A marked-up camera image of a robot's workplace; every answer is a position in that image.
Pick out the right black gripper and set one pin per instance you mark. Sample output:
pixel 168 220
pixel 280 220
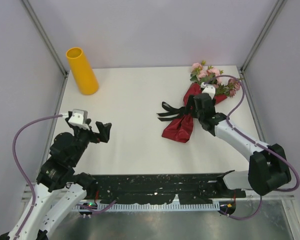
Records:
pixel 191 102

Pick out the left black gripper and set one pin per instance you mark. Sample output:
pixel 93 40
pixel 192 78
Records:
pixel 104 130

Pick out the black gold-lettered ribbon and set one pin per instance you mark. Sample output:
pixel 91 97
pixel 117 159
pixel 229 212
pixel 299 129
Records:
pixel 171 113

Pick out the pink artificial flower bunch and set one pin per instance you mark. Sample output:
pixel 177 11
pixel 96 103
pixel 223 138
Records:
pixel 211 75

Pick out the red wrapping paper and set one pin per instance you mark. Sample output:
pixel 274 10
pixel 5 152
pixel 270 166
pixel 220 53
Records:
pixel 180 130

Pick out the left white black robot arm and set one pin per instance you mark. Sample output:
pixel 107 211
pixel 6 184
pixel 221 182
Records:
pixel 58 189

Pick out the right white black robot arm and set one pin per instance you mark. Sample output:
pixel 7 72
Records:
pixel 267 167

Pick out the yellow cylindrical vase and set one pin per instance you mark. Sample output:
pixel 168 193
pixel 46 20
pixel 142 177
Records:
pixel 82 71

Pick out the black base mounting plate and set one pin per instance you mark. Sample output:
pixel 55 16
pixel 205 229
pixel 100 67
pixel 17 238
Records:
pixel 159 189

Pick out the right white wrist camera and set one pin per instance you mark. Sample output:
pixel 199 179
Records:
pixel 208 89

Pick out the white slotted cable duct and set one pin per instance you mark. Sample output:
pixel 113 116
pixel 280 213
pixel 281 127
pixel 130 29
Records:
pixel 173 207

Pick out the left aluminium frame post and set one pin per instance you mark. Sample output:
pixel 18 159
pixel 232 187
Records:
pixel 42 33

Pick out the aluminium frame post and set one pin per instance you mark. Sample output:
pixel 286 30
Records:
pixel 42 33
pixel 268 24

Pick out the right aluminium frame post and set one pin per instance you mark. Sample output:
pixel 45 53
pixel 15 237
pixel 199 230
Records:
pixel 268 24

